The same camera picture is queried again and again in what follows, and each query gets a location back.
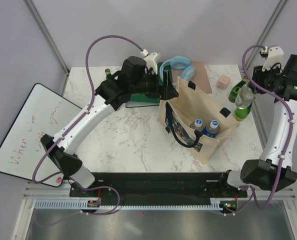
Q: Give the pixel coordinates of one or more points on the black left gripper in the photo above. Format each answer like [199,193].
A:
[168,92]

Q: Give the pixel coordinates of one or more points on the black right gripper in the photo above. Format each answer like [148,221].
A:
[258,74]

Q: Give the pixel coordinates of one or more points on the cream canvas tote bag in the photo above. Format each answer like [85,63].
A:
[176,116]

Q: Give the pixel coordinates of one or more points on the clear bottle green cap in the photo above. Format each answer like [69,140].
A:
[244,97]

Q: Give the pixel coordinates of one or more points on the green Perrier bottle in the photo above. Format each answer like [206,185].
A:
[235,90]

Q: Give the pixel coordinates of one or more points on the green glass bottle gold cap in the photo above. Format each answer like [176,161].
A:
[108,73]

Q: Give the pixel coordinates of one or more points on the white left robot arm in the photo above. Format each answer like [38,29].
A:
[134,78]

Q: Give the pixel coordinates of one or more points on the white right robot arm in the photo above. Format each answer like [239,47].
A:
[262,172]

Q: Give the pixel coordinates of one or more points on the light blue headphones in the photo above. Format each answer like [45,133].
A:
[179,63]

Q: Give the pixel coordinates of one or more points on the Pocari Sweat bottle left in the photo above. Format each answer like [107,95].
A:
[198,125]

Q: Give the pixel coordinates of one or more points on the pocari sweat bottle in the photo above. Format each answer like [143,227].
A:
[211,129]
[198,125]

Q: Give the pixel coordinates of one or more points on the pink cube power adapter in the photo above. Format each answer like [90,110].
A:
[223,82]

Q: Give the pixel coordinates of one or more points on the Pocari Sweat bottle right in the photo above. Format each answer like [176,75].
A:
[211,129]

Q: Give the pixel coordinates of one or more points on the whiteboard with red writing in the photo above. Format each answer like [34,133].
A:
[43,112]

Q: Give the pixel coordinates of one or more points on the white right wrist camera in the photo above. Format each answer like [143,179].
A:
[272,55]

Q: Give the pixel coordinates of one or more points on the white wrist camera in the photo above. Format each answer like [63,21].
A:
[151,59]
[272,55]

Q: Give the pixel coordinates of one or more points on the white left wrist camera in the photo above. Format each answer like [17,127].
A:
[151,59]

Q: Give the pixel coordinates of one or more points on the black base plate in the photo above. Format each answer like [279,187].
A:
[160,188]

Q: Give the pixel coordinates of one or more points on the light blue cable duct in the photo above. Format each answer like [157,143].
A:
[83,204]

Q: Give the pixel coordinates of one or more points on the left aluminium frame post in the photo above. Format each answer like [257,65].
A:
[33,10]

